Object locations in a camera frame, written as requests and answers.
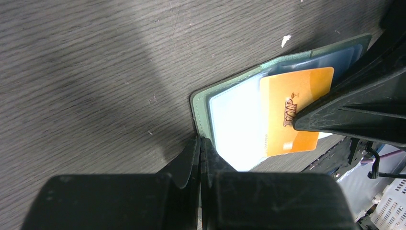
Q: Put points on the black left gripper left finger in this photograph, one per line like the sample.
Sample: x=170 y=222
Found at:
x=166 y=200

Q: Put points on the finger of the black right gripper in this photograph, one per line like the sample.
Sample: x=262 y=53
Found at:
x=370 y=102

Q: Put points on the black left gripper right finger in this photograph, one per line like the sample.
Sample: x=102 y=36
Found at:
x=233 y=200

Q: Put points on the mint green card holder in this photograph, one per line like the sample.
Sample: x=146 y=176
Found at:
x=228 y=112

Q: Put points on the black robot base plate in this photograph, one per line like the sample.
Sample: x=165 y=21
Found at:
x=342 y=157

